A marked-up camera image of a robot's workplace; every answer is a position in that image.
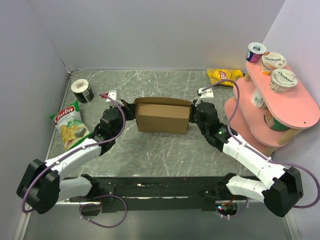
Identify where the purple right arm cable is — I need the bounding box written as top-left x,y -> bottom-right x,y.
201,79 -> 320,219

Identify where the Chobani yogurt cup rear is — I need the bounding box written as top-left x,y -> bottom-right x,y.
260,51 -> 287,76

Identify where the pink three-tier shelf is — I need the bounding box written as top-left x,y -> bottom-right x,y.
224,62 -> 320,157

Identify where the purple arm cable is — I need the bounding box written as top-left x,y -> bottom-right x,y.
21,92 -> 128,228
201,79 -> 320,219

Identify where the Chobani yogurt cup front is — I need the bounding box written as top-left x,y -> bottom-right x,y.
269,68 -> 298,94

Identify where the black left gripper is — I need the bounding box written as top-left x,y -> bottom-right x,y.
112,100 -> 138,138

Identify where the purple white yogurt cup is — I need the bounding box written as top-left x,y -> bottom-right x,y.
245,42 -> 267,64

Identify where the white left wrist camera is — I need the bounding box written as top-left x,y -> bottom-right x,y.
99,89 -> 121,103

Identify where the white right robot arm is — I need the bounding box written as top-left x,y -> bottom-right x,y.
189,100 -> 303,217

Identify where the white cup middle shelf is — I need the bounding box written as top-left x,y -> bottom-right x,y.
250,88 -> 267,110

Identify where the green can lower shelf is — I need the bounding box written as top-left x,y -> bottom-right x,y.
263,110 -> 289,132

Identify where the black can white lid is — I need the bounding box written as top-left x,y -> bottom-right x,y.
71,79 -> 94,104

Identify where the yellow Lays chips bag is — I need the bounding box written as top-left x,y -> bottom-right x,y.
207,68 -> 244,85

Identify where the aluminium rail frame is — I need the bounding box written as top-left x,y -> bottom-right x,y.
13,159 -> 301,240

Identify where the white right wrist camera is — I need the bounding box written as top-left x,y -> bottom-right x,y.
193,88 -> 214,106

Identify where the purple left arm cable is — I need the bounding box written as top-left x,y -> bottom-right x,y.
21,92 -> 128,228

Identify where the chobani yogurt cup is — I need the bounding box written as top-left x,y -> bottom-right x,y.
260,51 -> 287,76
269,68 -> 298,94

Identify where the brown cardboard box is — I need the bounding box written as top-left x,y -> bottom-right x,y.
134,97 -> 192,135

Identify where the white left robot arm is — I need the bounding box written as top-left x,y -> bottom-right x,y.
16,100 -> 136,214

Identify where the green Chuba chips bag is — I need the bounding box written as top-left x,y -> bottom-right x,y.
50,100 -> 91,151

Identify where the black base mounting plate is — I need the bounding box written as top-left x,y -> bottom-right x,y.
69,176 -> 234,213

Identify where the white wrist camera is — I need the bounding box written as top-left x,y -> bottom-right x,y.
193,88 -> 214,106
99,89 -> 121,103

